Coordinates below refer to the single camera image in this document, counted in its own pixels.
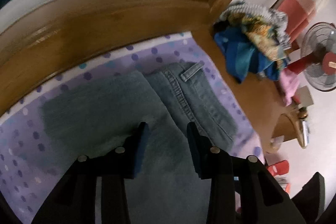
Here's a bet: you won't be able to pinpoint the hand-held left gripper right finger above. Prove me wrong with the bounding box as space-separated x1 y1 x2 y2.
186 122 306 224

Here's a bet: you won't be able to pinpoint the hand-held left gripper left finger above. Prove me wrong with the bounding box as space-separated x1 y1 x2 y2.
31 122 150 224

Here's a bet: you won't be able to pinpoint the blue denim jeans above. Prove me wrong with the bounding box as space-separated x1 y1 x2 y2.
41 61 241 224

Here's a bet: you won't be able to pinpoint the red plastic stool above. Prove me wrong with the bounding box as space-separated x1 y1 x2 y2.
266 159 291 178

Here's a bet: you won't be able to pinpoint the small white box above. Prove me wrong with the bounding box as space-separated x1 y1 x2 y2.
296 86 315 107

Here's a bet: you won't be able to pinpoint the purple dotted heart bed sheet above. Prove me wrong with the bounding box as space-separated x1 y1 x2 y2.
0 31 265 224

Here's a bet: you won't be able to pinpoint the pink cloth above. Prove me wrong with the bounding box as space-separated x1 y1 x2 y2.
279 67 300 107

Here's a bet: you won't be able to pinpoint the colourful patterned cloth pile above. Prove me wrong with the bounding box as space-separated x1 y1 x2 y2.
212 2 292 84

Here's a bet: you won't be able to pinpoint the electric fan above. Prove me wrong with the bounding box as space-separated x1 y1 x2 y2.
301 21 336 92

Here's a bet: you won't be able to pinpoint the wooden window bench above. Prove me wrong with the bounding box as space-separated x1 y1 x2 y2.
0 0 298 154

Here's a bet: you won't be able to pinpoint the red paper bag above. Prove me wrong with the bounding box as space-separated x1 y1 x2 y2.
275 0 321 39

